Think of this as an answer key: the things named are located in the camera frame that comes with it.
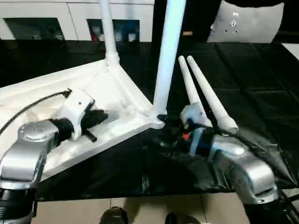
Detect white plastic table top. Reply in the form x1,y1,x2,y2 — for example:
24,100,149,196
0,57,166,182

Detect white plastic table leg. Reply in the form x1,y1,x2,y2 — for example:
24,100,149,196
151,0,188,120
100,0,120,68
186,55,239,136
178,55,214,128

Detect red box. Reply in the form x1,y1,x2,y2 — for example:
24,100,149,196
90,25,98,42

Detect black work mat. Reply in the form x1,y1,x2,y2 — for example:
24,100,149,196
0,38,299,203

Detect dark left robot foot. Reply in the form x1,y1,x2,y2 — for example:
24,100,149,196
100,206,129,224

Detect white glass-door cabinet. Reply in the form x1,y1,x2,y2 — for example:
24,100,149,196
0,0,155,43

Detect grey printed cushion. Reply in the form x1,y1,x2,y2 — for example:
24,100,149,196
206,0,285,44

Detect white flat board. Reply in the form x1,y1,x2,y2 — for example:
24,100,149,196
281,42,299,61

